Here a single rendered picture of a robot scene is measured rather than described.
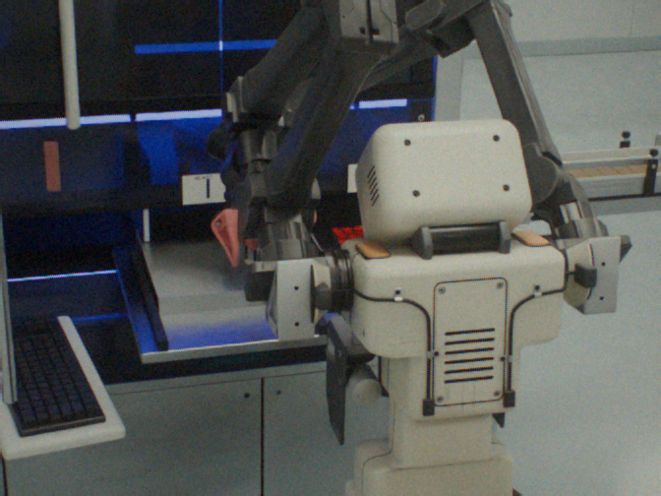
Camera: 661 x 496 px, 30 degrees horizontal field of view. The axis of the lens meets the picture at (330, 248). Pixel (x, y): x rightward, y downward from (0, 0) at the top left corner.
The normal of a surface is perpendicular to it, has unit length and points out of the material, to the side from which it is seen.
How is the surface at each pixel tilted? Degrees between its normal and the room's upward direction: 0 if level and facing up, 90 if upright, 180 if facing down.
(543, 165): 56
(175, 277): 0
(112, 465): 90
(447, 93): 90
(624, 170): 0
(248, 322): 0
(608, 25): 90
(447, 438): 82
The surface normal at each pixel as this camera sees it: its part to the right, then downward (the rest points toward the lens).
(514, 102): -0.54, -0.32
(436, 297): 0.23, 0.26
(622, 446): 0.03, -0.92
